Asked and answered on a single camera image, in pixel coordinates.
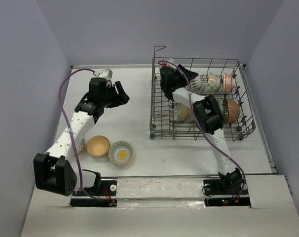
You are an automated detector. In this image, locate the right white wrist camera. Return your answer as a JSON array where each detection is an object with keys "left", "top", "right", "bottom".
[{"left": 162, "top": 58, "right": 177, "bottom": 69}]

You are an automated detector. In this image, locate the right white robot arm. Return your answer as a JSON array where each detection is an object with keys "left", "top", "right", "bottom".
[{"left": 159, "top": 61, "right": 246, "bottom": 194}]

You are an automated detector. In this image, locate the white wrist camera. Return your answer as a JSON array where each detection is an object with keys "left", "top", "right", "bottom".
[
  {"left": 162, "top": 58, "right": 177, "bottom": 69},
  {"left": 93, "top": 69, "right": 113, "bottom": 80}
]

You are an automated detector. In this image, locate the grey wire dish rack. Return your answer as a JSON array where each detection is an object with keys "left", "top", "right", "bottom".
[{"left": 149, "top": 45, "right": 256, "bottom": 141}]

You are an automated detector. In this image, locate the teal bowl with yellow centre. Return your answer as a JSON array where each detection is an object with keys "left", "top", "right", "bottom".
[{"left": 108, "top": 141, "right": 134, "bottom": 165}]

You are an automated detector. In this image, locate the leaf and flower pattern bowl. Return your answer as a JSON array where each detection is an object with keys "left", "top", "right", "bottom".
[{"left": 207, "top": 73, "right": 220, "bottom": 94}]

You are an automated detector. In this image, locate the white bowl with patterned outside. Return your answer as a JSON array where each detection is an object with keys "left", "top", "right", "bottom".
[{"left": 189, "top": 74, "right": 203, "bottom": 94}]

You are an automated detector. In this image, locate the brown glazed bowl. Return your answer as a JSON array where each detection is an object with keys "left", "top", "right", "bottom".
[{"left": 223, "top": 99, "right": 240, "bottom": 123}]

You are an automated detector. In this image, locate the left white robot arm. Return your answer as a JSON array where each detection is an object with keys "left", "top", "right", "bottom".
[{"left": 33, "top": 77, "right": 130, "bottom": 197}]

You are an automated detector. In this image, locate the tan orange bowl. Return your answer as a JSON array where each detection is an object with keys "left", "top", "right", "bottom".
[{"left": 86, "top": 135, "right": 110, "bottom": 157}]

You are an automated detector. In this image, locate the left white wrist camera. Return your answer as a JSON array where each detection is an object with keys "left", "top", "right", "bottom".
[{"left": 93, "top": 69, "right": 113, "bottom": 80}]

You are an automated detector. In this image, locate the small patterned bowl under arm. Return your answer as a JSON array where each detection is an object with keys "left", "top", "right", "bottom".
[{"left": 76, "top": 139, "right": 85, "bottom": 154}]

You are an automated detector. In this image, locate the orange coral pattern bowl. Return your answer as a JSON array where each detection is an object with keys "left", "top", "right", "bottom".
[{"left": 223, "top": 73, "right": 236, "bottom": 94}]

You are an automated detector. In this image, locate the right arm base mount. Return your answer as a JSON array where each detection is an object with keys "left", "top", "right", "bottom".
[{"left": 201, "top": 178, "right": 251, "bottom": 207}]

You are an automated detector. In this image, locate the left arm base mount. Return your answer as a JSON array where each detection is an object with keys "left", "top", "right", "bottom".
[{"left": 70, "top": 169, "right": 117, "bottom": 208}]

